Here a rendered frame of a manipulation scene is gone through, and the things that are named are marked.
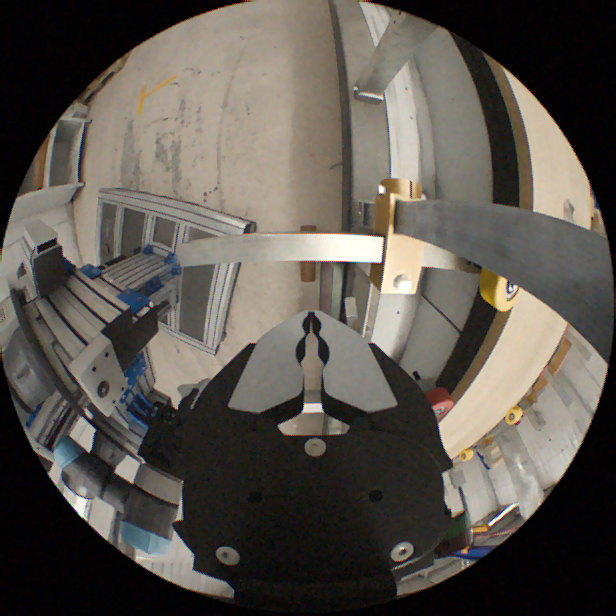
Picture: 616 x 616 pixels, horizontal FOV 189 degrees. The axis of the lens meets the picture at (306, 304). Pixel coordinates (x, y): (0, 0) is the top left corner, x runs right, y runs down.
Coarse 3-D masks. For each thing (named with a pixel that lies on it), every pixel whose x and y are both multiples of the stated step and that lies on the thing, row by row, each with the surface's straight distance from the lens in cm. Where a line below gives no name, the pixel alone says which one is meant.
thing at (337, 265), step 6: (336, 264) 35; (342, 264) 35; (336, 270) 35; (342, 270) 35; (336, 276) 35; (336, 282) 36; (336, 288) 36; (336, 294) 37; (336, 300) 37; (336, 306) 38; (336, 312) 38; (336, 318) 39
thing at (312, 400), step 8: (424, 384) 40; (432, 384) 41; (312, 392) 33; (424, 392) 39; (304, 400) 32; (312, 400) 32; (320, 400) 32; (304, 408) 33; (312, 408) 33; (320, 408) 33
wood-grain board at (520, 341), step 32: (512, 96) 41; (512, 128) 38; (544, 128) 49; (544, 160) 41; (576, 160) 82; (544, 192) 38; (576, 192) 70; (512, 320) 35; (544, 320) 55; (480, 352) 37; (512, 352) 45; (544, 352) 82; (480, 384) 43; (512, 384) 68; (448, 416) 47; (480, 416) 71; (448, 448) 96
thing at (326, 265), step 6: (324, 264) 34; (330, 264) 34; (324, 270) 35; (330, 270) 35; (324, 276) 35; (330, 276) 35; (324, 282) 35; (330, 282) 36; (324, 288) 36; (330, 288) 36; (324, 294) 36; (330, 294) 36; (324, 300) 37; (330, 300) 37; (324, 306) 38; (324, 312) 38
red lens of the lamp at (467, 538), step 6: (462, 534) 28; (468, 534) 29; (450, 540) 28; (456, 540) 28; (462, 540) 28; (468, 540) 29; (438, 546) 28; (444, 546) 28; (450, 546) 28; (456, 546) 28; (462, 546) 29; (438, 552) 28; (444, 552) 28; (450, 552) 28; (456, 552) 28; (438, 558) 29
